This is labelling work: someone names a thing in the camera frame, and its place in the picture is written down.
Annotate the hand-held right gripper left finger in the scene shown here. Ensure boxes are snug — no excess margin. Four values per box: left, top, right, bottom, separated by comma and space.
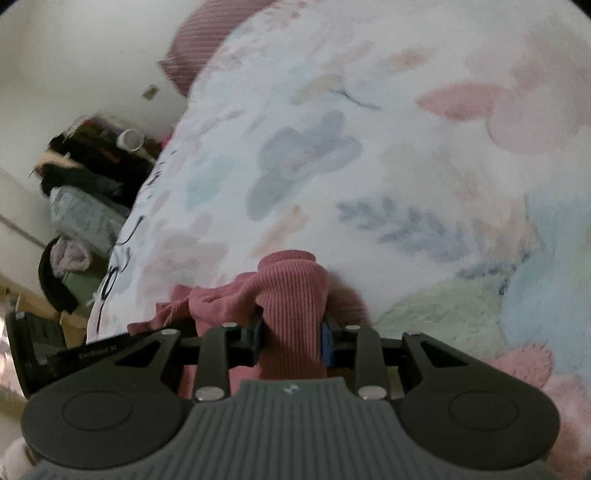
115, 320, 265, 403

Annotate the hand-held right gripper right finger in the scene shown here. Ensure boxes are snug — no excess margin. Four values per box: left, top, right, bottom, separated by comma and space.
321, 313, 472, 401

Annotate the black cable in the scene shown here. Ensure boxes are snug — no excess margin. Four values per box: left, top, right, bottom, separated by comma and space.
98, 215, 145, 308

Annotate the pink ribbed knit garment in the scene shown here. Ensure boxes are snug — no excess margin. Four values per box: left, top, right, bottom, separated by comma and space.
127, 249, 370, 401

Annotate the pile of dark clothes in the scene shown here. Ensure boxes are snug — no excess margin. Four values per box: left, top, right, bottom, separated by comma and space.
28, 114, 160, 208

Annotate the mauve striped pillow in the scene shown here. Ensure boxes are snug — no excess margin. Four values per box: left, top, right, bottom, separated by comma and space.
157, 0, 280, 97

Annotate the pale pink cloth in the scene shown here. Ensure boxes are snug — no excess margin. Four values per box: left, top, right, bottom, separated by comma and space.
50, 239, 92, 278

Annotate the floral fleece blanket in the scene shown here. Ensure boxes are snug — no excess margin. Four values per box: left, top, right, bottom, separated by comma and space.
85, 0, 591, 480

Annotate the green box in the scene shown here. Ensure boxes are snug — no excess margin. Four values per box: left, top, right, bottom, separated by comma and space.
62, 268, 108, 315

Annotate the white cup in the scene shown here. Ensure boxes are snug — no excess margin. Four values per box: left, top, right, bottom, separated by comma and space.
117, 129, 145, 152

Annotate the black bag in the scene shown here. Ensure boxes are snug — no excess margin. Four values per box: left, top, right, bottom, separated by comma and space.
38, 236, 80, 315

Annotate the grey plastic packet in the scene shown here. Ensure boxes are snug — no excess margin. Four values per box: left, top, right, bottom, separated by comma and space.
48, 185, 132, 260

